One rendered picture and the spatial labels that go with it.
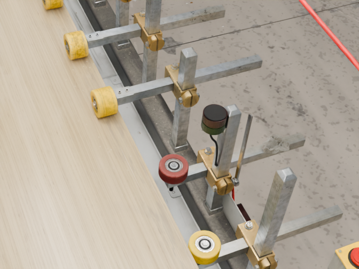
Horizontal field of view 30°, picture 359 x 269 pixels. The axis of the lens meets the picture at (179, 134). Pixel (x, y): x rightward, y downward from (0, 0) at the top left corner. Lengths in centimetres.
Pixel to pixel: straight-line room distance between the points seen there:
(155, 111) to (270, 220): 74
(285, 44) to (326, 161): 79
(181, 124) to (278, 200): 57
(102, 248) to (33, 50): 73
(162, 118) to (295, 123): 116
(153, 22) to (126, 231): 67
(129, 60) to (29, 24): 38
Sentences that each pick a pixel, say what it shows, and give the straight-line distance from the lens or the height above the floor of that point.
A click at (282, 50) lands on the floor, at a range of 357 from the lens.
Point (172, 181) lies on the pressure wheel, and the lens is 177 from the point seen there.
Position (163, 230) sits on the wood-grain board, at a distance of 167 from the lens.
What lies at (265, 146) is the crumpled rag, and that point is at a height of 87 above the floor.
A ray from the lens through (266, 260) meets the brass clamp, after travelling 172.
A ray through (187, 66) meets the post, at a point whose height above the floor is 106.
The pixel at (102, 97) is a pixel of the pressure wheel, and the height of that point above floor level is 98.
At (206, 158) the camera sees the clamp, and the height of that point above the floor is 87.
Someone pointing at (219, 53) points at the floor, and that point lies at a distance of 348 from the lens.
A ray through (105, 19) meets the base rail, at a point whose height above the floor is 70.
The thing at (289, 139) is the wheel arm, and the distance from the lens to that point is 196.
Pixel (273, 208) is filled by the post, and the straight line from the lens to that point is 155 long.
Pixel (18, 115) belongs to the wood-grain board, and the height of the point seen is 90.
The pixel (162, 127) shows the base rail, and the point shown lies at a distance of 214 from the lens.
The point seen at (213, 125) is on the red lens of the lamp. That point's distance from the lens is 161.
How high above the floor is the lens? 230
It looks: 49 degrees down
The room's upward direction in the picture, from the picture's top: 7 degrees clockwise
